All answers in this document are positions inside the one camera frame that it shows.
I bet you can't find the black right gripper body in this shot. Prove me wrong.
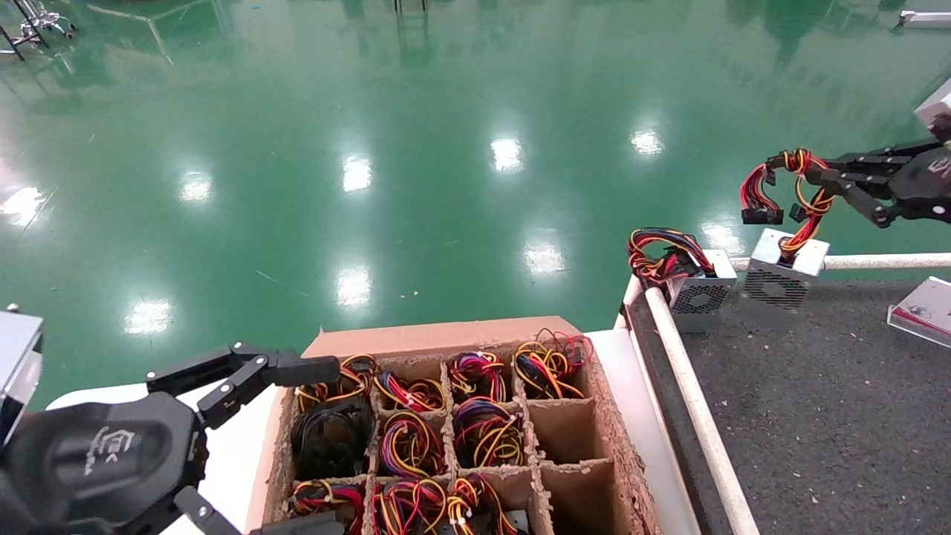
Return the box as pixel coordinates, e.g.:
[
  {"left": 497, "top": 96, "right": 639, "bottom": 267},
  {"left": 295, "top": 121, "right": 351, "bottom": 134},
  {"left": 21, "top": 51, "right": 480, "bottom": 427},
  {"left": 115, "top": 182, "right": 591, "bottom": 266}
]
[{"left": 888, "top": 140, "right": 951, "bottom": 225}]

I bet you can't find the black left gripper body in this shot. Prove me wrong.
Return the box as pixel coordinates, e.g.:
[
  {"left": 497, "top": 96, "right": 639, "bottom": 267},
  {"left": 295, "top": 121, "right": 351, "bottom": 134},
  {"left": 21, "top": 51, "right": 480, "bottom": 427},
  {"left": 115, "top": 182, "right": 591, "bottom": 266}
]
[{"left": 0, "top": 392, "right": 210, "bottom": 535}]

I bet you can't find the power supply with coloured cables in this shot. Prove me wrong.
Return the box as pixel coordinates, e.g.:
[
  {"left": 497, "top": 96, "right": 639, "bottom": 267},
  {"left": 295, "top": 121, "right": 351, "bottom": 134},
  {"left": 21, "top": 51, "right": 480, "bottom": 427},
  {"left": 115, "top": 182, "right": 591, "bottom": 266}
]
[
  {"left": 296, "top": 354, "right": 377, "bottom": 411},
  {"left": 447, "top": 351, "right": 510, "bottom": 403},
  {"left": 289, "top": 479, "right": 366, "bottom": 535},
  {"left": 378, "top": 410, "right": 447, "bottom": 479},
  {"left": 740, "top": 148, "right": 838, "bottom": 310},
  {"left": 446, "top": 473, "right": 522, "bottom": 535},
  {"left": 371, "top": 477, "right": 448, "bottom": 535},
  {"left": 452, "top": 397, "right": 525, "bottom": 470},
  {"left": 374, "top": 367, "right": 447, "bottom": 414},
  {"left": 513, "top": 328, "right": 593, "bottom": 401},
  {"left": 627, "top": 227, "right": 739, "bottom": 334}
]

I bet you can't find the cardboard box with dividers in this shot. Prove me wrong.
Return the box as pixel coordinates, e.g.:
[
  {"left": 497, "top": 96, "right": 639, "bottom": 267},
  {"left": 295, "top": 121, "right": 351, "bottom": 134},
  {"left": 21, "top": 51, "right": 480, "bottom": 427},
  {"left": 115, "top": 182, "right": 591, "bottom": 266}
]
[{"left": 245, "top": 316, "right": 663, "bottom": 535}]

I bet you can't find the black foam table mat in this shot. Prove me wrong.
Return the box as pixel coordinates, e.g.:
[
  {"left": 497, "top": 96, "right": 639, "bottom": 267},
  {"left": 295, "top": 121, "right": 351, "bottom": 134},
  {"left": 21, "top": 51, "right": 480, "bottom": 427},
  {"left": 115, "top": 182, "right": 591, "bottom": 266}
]
[{"left": 630, "top": 279, "right": 951, "bottom": 535}]

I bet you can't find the dark conveyor belt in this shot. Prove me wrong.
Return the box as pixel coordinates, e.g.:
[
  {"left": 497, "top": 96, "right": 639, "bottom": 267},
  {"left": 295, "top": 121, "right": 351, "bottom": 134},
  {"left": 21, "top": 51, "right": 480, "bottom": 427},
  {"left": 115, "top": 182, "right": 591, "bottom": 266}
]
[{"left": 615, "top": 253, "right": 951, "bottom": 535}]

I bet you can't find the metal wheeled stand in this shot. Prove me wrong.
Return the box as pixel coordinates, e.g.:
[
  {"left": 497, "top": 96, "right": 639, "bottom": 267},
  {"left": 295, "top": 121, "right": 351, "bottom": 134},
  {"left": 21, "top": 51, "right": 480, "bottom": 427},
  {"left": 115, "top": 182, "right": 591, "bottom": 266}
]
[{"left": 0, "top": 0, "right": 76, "bottom": 61}]

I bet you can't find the power supply with black cables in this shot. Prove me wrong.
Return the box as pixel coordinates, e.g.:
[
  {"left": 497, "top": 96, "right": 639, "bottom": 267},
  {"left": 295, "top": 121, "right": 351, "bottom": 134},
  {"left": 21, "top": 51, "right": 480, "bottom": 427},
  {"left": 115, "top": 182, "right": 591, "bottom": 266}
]
[{"left": 291, "top": 397, "right": 377, "bottom": 481}]

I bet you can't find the white floor stand frame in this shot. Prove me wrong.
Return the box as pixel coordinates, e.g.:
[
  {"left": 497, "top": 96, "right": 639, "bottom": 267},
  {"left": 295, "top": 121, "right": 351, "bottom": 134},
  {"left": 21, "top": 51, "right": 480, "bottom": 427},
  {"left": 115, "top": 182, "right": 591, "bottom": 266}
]
[{"left": 897, "top": 8, "right": 951, "bottom": 31}]

